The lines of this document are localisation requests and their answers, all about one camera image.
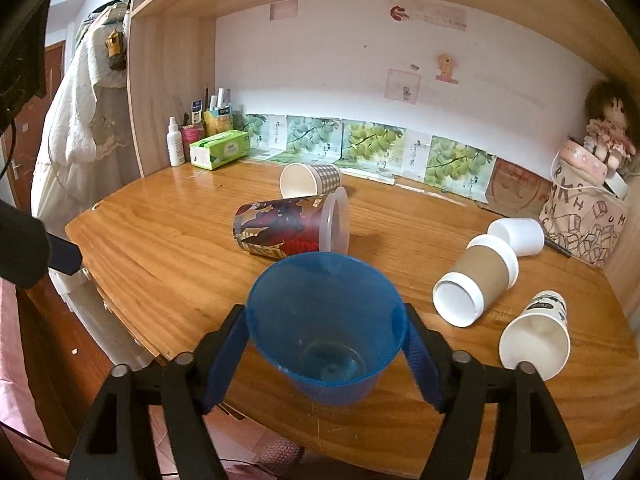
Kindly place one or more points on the white hanging robe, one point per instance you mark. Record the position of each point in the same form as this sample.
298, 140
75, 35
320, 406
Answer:
75, 125

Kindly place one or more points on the white spray bottle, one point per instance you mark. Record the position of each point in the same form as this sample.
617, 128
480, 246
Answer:
175, 145

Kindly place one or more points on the white desk drawer unit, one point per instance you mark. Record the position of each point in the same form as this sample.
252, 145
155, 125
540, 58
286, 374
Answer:
100, 320

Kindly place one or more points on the dark blue bottle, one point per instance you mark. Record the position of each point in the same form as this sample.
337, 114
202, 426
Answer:
196, 112

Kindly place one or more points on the white green-print paper cup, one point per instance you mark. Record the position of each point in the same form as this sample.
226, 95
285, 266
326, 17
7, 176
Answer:
535, 347

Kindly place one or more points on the grape picture card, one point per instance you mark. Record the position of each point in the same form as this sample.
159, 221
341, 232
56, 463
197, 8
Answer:
457, 162
255, 130
372, 142
312, 135

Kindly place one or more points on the yellow green carton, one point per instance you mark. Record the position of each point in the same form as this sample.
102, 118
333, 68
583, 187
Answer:
218, 121

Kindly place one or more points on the pink square wall sticker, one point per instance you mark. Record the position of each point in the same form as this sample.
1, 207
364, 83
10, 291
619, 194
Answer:
402, 84

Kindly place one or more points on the yellow hanging toy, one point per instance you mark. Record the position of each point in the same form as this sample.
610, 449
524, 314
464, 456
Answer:
115, 47

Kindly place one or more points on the letter-printed tote bag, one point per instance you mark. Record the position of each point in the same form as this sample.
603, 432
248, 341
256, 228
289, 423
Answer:
585, 225

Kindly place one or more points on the white ink-drawing card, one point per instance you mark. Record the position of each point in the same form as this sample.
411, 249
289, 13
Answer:
416, 152
276, 132

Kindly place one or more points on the brown cardboard panel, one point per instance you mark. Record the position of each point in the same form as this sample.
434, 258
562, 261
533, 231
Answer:
517, 187

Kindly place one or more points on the checkered paper cup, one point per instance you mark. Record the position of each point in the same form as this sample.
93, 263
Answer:
326, 175

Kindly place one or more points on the wooden bookshelf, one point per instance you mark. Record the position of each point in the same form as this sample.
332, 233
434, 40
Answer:
165, 75

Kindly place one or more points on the bear wall sticker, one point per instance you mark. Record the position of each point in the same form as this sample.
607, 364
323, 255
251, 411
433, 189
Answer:
446, 67

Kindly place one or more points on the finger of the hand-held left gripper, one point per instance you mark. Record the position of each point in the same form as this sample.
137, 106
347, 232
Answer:
62, 256

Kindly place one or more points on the black pen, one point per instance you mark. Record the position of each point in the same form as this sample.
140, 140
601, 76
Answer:
557, 248

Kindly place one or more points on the brown-haired rag doll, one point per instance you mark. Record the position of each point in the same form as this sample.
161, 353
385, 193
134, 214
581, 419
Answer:
612, 125

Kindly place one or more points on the red wall sticker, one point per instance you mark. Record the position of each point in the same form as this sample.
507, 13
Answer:
398, 13

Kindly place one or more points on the blue plastic cup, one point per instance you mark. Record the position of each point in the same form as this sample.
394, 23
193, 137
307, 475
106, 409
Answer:
325, 305

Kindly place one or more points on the green tissue box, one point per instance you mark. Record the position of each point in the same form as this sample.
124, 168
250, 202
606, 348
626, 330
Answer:
220, 147

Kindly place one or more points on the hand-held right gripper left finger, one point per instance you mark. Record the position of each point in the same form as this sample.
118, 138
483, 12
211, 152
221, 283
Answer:
224, 367

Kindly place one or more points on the small plain white cup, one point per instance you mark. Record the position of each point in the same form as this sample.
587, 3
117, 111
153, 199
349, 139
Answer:
522, 237

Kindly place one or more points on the pink round box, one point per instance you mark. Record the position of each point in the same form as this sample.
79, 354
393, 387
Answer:
575, 162

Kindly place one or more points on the pink cloth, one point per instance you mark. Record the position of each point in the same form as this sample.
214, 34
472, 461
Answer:
25, 360

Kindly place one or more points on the brown sleeved white-lidded cup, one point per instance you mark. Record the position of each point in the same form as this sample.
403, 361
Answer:
480, 267

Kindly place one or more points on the red printed cup clear lid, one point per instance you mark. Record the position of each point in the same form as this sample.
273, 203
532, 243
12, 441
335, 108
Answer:
280, 225

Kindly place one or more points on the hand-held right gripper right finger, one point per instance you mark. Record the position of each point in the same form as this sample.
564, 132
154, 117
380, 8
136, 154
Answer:
424, 367

